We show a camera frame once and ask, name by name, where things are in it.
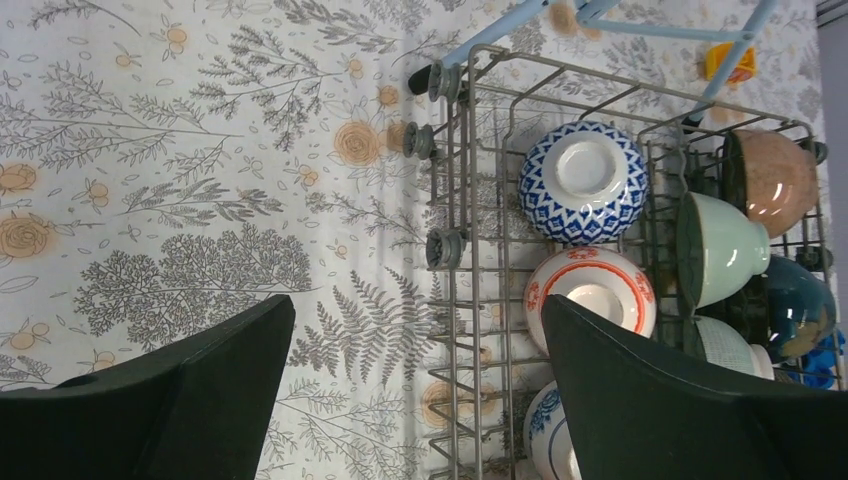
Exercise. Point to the white red patterned bowl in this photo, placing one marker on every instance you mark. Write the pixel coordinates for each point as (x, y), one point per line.
(598, 279)

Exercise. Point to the dark teal gold bowl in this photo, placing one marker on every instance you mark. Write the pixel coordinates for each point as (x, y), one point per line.
(801, 310)

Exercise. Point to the grey wire dish rack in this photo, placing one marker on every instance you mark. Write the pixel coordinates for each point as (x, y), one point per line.
(481, 245)

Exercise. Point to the blue white zigzag bowl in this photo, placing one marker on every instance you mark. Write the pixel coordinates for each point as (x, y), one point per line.
(583, 183)

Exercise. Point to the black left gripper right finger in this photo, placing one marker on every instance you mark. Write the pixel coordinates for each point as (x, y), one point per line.
(638, 409)

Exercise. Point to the light green bowl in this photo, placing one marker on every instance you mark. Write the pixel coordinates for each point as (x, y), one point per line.
(718, 250)

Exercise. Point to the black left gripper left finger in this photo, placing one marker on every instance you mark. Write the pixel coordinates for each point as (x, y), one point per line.
(198, 408)

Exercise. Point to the light blue tripod stand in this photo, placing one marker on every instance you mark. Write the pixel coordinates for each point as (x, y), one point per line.
(591, 14)

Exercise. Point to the pale green checkered bowl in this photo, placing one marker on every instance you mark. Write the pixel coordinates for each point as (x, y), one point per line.
(725, 347)

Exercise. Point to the pink speckled bowl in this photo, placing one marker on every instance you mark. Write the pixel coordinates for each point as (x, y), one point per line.
(769, 178)

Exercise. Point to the white blue floral bowl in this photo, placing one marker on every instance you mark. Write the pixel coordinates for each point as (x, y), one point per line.
(547, 440)

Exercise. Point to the blue plastic toy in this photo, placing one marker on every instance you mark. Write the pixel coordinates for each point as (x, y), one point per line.
(818, 368)

